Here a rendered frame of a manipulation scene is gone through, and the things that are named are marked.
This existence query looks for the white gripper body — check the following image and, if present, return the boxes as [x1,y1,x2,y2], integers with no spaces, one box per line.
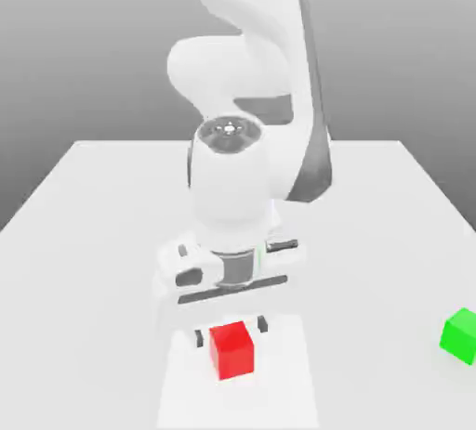
[162,272,301,327]

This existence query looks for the small red cube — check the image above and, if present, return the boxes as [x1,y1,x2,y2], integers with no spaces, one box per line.
[208,320,256,382]

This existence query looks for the small green cube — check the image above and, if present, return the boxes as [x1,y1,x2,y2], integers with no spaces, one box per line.
[439,306,476,367]

